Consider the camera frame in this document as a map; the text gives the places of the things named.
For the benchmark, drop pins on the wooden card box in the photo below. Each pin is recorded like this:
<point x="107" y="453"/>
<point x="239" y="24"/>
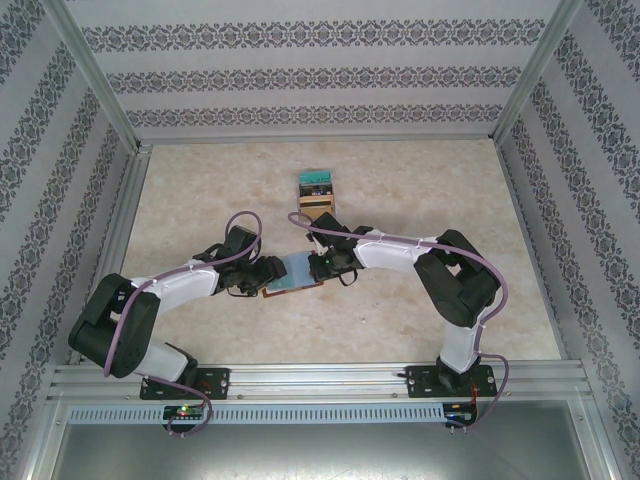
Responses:
<point x="332" y="212"/>

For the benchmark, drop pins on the aluminium frame cross beam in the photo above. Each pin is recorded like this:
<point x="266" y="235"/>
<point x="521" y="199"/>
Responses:
<point x="320" y="141"/>

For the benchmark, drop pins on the aluminium side rail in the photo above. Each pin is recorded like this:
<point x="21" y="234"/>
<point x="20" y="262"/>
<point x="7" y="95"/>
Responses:
<point x="540" y="250"/>
<point x="117" y="240"/>

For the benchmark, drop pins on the tan gold card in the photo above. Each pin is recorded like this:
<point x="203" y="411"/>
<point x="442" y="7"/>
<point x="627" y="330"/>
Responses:
<point x="316" y="201"/>

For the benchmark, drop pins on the aluminium frame post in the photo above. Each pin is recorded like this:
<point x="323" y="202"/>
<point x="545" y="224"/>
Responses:
<point x="100" y="75"/>
<point x="534" y="75"/>

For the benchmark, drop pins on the brown leather card holder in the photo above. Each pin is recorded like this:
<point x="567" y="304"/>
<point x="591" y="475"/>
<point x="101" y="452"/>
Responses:
<point x="295" y="267"/>

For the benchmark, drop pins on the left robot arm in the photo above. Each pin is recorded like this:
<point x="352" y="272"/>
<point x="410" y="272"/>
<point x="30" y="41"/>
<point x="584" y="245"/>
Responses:
<point x="185" y="280"/>

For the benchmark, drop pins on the black printed card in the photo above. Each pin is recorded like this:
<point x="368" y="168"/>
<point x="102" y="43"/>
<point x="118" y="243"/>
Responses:
<point x="315" y="189"/>

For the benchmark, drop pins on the teal printed card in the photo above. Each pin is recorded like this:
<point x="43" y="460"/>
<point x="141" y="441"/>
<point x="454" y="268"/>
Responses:
<point x="316" y="176"/>

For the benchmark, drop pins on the aluminium mounting rail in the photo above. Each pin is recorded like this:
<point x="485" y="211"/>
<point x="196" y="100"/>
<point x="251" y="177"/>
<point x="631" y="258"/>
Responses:
<point x="320" y="380"/>

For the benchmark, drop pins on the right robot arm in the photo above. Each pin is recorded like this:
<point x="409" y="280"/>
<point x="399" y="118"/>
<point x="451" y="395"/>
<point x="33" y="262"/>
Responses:
<point x="390" y="252"/>

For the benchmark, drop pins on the grey metal shelf panel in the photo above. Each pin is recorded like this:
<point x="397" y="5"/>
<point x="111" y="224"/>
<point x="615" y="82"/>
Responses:
<point x="320" y="455"/>

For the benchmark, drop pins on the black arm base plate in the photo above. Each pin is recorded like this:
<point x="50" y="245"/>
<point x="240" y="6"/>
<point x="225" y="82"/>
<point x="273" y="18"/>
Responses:
<point x="217" y="382"/>
<point x="417" y="382"/>

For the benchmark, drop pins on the small controller circuit board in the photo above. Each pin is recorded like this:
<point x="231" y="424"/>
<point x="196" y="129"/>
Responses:
<point x="182" y="412"/>
<point x="460" y="414"/>

